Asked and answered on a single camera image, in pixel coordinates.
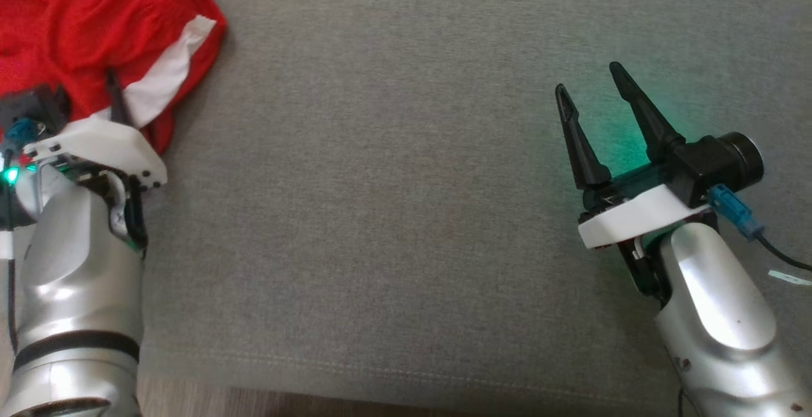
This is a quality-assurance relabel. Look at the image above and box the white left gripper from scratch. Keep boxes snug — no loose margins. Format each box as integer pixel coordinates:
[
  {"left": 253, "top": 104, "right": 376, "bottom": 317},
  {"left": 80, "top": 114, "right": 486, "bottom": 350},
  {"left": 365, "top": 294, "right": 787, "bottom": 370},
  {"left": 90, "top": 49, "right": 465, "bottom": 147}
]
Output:
[{"left": 24, "top": 68, "right": 168, "bottom": 248}]

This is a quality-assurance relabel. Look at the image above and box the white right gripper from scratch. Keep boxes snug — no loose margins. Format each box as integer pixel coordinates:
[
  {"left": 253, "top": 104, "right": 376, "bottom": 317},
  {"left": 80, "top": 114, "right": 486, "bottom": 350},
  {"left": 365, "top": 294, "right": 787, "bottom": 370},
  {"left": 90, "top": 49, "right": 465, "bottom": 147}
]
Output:
[{"left": 554, "top": 61, "right": 719, "bottom": 307}]

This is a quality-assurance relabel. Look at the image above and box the red basketball jersey number 23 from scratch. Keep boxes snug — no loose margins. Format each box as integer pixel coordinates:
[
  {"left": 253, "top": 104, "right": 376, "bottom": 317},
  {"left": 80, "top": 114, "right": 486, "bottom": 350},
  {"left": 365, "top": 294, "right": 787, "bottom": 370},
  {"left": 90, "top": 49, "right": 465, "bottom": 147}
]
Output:
[{"left": 0, "top": 0, "right": 228, "bottom": 154}]

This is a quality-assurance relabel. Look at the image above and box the grey fabric sofa seat cushion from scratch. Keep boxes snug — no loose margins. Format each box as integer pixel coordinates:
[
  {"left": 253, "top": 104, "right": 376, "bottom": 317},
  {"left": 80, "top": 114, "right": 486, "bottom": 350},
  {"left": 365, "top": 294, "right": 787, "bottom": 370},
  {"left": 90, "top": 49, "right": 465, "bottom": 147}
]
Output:
[{"left": 0, "top": 0, "right": 812, "bottom": 415}]

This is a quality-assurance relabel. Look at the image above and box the small white tape strip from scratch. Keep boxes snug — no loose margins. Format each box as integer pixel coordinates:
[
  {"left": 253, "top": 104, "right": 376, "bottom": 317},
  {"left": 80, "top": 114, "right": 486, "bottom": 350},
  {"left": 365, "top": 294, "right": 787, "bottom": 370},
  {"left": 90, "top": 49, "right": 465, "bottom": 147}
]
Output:
[{"left": 768, "top": 269, "right": 812, "bottom": 287}]

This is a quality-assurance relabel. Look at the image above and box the blue left camera cable connector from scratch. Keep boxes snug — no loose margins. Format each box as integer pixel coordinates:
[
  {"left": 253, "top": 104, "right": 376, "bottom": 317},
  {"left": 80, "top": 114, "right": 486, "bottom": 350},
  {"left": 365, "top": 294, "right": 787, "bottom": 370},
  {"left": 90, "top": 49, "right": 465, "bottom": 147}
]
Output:
[{"left": 3, "top": 117, "right": 40, "bottom": 150}]

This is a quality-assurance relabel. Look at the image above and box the blue camera cable connector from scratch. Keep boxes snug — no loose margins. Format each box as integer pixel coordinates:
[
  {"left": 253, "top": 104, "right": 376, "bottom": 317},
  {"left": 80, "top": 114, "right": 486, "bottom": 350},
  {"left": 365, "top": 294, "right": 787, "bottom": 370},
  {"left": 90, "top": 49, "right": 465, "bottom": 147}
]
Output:
[
  {"left": 3, "top": 117, "right": 40, "bottom": 150},
  {"left": 707, "top": 185, "right": 766, "bottom": 241}
]

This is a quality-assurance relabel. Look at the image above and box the blue right camera cable connector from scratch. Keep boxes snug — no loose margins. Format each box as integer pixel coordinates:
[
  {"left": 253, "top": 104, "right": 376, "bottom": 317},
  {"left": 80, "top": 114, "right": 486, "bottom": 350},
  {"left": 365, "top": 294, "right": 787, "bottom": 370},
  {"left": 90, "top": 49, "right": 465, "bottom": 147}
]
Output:
[{"left": 707, "top": 185, "right": 766, "bottom": 241}]

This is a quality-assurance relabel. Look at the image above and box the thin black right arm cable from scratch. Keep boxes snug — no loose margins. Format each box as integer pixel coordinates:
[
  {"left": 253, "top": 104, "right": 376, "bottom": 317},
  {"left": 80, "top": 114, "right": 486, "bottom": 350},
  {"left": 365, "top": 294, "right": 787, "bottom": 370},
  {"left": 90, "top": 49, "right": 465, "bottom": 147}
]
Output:
[{"left": 755, "top": 232, "right": 812, "bottom": 273}]

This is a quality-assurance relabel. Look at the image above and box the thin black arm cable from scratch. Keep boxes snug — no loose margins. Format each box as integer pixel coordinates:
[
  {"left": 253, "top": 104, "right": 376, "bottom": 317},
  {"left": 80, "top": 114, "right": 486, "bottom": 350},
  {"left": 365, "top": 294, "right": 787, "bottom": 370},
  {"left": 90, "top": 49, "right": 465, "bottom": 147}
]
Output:
[
  {"left": 5, "top": 258, "right": 18, "bottom": 354},
  {"left": 755, "top": 232, "right": 812, "bottom": 273}
]

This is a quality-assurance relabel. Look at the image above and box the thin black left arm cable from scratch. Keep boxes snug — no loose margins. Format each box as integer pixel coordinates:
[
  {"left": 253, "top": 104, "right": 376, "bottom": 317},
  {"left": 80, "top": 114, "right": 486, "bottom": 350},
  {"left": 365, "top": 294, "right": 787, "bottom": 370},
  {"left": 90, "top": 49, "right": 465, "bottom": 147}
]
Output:
[{"left": 5, "top": 258, "right": 18, "bottom": 354}]

